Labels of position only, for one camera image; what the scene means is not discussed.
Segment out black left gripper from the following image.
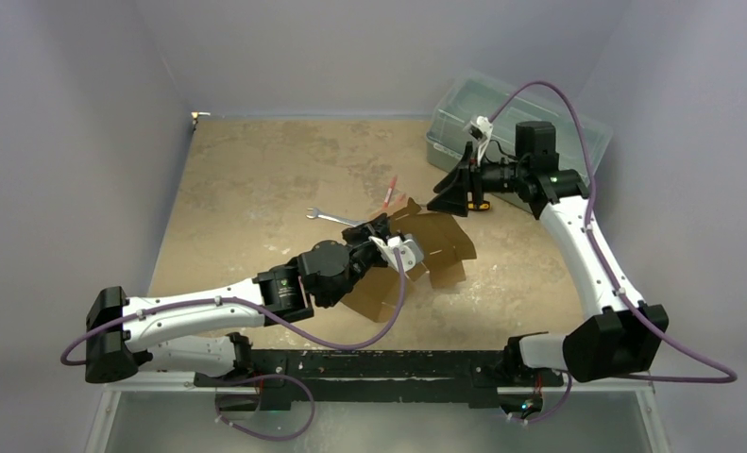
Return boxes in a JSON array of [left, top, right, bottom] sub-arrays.
[[322, 212, 390, 308]]

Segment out brown cardboard box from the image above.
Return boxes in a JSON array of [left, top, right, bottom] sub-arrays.
[[341, 197, 477, 323]]

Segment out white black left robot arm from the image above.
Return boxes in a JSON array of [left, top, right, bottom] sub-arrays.
[[60, 214, 423, 386]]

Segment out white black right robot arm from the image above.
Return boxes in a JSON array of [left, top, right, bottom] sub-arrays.
[[428, 116, 669, 384]]

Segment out clear plastic storage box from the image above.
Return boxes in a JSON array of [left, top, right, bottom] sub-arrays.
[[426, 75, 613, 217]]

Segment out yellow black screwdriver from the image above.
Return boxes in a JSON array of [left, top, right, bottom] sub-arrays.
[[467, 201, 491, 211]]

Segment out red pen with white label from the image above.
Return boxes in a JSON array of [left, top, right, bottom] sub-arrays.
[[382, 176, 398, 209]]

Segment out silver open-end wrench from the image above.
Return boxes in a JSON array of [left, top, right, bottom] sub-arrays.
[[305, 207, 365, 227]]

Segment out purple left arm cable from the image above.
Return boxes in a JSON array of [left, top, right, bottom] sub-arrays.
[[59, 247, 408, 367]]

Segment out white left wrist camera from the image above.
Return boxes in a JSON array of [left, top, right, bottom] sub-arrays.
[[370, 234, 424, 272]]

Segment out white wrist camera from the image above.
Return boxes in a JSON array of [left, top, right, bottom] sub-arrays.
[[464, 116, 493, 165], [370, 234, 424, 272]]

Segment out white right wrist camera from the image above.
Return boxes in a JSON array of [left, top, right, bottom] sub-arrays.
[[464, 116, 493, 165]]

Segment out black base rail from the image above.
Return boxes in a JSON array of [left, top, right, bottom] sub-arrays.
[[194, 333, 564, 411]]

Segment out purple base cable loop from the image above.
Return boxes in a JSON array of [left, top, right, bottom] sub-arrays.
[[213, 374, 316, 443]]

